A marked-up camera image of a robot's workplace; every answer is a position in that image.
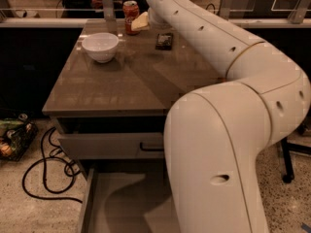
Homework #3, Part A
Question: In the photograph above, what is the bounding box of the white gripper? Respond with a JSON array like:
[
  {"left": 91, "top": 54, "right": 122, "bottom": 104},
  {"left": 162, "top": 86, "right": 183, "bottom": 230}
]
[{"left": 131, "top": 8, "right": 170, "bottom": 32}]

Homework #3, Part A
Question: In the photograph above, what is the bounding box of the dark rxbar chocolate bar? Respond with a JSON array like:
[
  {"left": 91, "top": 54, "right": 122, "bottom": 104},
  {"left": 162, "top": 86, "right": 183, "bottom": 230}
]
[{"left": 155, "top": 33, "right": 173, "bottom": 50}]

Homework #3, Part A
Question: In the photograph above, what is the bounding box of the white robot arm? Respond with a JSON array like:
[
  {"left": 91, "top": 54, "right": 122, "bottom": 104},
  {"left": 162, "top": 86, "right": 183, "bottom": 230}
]
[{"left": 147, "top": 0, "right": 310, "bottom": 233}]

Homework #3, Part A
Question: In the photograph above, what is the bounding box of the grey drawer cabinet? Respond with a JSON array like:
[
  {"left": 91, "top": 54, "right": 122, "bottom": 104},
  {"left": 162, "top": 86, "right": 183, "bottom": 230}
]
[{"left": 42, "top": 18, "right": 227, "bottom": 233}]

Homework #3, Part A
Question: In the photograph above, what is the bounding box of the grey top drawer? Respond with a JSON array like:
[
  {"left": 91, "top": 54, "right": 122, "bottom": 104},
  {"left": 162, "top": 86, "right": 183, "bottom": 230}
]
[{"left": 59, "top": 116, "right": 165, "bottom": 160}]

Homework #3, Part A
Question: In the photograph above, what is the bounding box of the grey drawer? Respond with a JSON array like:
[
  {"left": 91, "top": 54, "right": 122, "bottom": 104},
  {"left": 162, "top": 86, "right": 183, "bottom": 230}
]
[
  {"left": 77, "top": 161, "right": 181, "bottom": 233},
  {"left": 59, "top": 116, "right": 165, "bottom": 160}
]

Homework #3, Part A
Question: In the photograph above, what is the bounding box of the grey middle drawer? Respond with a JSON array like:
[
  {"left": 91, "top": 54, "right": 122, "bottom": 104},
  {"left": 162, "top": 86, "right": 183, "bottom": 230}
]
[{"left": 77, "top": 161, "right": 181, "bottom": 233}]

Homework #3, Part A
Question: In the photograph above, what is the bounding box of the red coca-cola can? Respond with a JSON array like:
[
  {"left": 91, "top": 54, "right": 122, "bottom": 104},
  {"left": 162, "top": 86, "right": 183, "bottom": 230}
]
[{"left": 122, "top": 0, "right": 140, "bottom": 35}]

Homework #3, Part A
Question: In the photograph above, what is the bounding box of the white ceramic bowl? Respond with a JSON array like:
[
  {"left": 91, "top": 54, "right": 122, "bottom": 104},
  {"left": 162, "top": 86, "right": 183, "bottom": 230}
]
[{"left": 82, "top": 33, "right": 119, "bottom": 63}]

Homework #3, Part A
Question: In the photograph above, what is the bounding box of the metal glass railing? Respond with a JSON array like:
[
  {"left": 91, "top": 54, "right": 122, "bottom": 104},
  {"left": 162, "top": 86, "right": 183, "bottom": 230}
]
[{"left": 1, "top": 0, "right": 311, "bottom": 26}]

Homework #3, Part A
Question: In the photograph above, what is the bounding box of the black metal stand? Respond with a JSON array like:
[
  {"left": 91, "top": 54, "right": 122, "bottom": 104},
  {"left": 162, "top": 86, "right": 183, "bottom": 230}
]
[{"left": 279, "top": 119, "right": 311, "bottom": 184}]

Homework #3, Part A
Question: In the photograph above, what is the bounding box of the black drawer handle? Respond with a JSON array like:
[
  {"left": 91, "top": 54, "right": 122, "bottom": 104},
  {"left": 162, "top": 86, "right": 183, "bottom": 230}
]
[{"left": 139, "top": 142, "right": 164, "bottom": 152}]

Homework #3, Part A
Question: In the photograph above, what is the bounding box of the black wire basket with items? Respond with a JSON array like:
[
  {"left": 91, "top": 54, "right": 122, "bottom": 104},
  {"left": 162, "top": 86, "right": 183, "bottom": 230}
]
[{"left": 0, "top": 114, "right": 38, "bottom": 161}]

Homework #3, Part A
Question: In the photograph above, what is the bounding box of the black floor cable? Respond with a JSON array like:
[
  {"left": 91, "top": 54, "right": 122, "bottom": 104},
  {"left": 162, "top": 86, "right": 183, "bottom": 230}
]
[{"left": 21, "top": 126, "right": 84, "bottom": 204}]

